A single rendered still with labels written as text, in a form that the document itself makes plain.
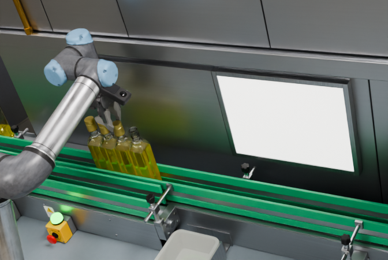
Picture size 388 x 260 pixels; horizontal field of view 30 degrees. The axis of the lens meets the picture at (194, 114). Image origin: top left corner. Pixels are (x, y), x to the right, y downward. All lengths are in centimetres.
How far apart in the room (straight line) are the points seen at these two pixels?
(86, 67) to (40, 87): 71
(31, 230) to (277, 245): 96
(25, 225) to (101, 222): 37
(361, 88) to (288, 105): 23
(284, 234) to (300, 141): 29
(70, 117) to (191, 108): 49
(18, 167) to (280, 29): 80
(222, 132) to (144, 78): 31
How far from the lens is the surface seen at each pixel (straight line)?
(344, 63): 200
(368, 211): 220
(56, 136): 198
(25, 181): 193
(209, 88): 225
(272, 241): 232
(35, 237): 275
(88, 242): 263
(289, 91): 212
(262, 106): 220
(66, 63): 215
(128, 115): 253
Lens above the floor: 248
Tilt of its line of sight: 35 degrees down
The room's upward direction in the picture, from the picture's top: 16 degrees counter-clockwise
